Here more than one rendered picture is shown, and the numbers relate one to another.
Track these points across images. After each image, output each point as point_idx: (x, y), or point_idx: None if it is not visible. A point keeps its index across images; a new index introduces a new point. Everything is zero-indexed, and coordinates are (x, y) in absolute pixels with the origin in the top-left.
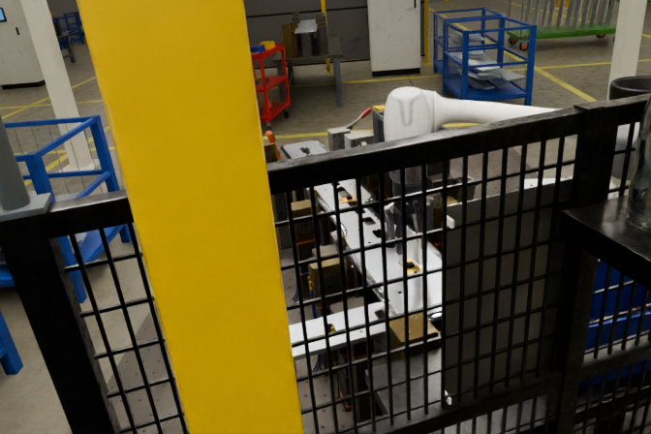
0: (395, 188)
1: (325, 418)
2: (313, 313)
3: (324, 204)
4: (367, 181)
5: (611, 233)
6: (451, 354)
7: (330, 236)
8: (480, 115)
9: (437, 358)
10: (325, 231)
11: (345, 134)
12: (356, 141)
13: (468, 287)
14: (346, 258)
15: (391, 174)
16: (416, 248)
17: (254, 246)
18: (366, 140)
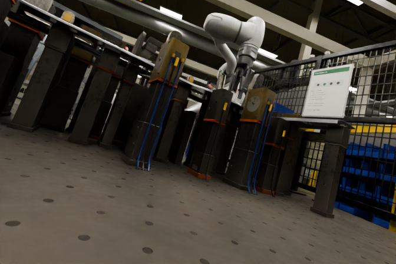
0: (251, 62)
1: (287, 201)
2: (260, 133)
3: (139, 57)
4: (92, 55)
5: None
6: (343, 102)
7: (95, 99)
8: (226, 47)
9: None
10: (45, 96)
11: None
12: (52, 7)
13: (342, 85)
14: None
15: (253, 54)
16: (233, 98)
17: None
18: (53, 12)
